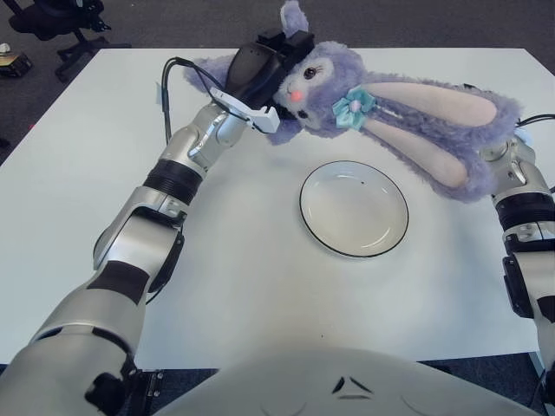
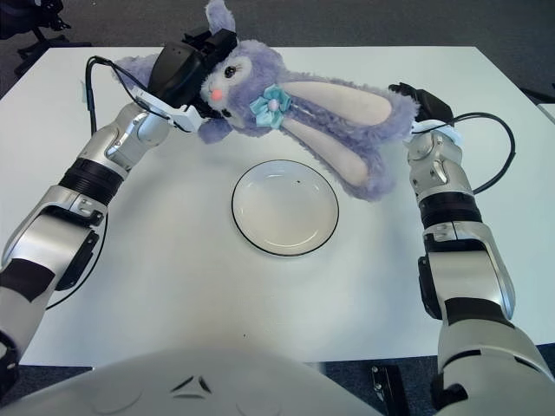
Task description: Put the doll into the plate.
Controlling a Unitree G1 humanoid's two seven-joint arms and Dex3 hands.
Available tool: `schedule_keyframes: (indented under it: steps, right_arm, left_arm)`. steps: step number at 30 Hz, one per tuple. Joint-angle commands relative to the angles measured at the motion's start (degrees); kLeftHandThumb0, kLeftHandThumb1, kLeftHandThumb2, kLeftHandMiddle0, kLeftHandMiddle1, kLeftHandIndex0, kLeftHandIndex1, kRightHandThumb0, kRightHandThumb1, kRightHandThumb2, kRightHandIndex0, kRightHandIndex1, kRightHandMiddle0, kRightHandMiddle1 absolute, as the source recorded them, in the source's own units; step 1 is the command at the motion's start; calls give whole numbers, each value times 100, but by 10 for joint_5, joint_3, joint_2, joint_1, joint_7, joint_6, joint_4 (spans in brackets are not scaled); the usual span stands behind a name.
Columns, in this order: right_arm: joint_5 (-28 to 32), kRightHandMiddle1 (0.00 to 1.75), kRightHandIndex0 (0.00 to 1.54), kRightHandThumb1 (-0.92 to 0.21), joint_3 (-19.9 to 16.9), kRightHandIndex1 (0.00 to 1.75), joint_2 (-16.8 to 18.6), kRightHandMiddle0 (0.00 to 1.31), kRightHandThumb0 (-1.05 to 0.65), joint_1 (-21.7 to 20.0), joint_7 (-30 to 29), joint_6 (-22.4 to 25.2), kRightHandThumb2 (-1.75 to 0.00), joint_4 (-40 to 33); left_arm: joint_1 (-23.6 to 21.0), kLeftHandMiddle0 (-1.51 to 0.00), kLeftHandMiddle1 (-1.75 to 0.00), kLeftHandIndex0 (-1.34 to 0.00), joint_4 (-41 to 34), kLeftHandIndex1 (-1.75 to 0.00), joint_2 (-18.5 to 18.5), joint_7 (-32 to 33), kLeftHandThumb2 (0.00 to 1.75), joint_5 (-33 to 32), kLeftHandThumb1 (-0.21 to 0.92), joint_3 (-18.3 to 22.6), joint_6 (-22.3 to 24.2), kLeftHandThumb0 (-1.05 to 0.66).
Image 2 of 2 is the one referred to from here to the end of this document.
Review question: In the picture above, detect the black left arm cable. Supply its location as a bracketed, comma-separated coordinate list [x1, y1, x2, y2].
[42, 55, 174, 311]

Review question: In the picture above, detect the black office chair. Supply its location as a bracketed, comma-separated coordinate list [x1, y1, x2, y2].
[0, 0, 95, 75]

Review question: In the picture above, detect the grey robot torso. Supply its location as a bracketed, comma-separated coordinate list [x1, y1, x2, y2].
[0, 344, 391, 416]

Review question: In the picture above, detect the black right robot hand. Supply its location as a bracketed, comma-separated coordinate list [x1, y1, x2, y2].
[388, 81, 454, 127]

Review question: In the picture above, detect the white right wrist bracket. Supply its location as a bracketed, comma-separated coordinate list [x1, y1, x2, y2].
[409, 119, 467, 148]

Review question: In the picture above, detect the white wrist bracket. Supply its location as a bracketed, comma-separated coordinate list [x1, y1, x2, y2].
[409, 119, 467, 148]
[132, 86, 203, 134]

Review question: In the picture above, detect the white plate black rim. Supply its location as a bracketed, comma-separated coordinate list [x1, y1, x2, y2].
[231, 159, 340, 257]

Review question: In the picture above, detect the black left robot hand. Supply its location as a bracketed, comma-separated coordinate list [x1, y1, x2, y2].
[148, 26, 238, 119]

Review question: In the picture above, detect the purple plush bunny doll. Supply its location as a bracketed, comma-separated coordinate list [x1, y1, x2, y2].
[112, 0, 420, 204]

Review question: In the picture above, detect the white neighbouring table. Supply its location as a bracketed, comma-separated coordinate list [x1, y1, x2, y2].
[535, 102, 555, 127]

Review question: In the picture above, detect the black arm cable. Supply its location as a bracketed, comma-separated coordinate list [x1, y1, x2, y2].
[414, 112, 517, 194]
[42, 55, 174, 311]

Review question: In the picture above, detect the black table bracket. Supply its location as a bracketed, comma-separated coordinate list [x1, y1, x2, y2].
[370, 366, 411, 416]

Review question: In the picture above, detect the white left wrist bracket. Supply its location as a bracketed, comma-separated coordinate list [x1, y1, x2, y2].
[132, 86, 203, 134]

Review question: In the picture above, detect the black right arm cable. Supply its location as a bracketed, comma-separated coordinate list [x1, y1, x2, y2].
[414, 112, 517, 194]

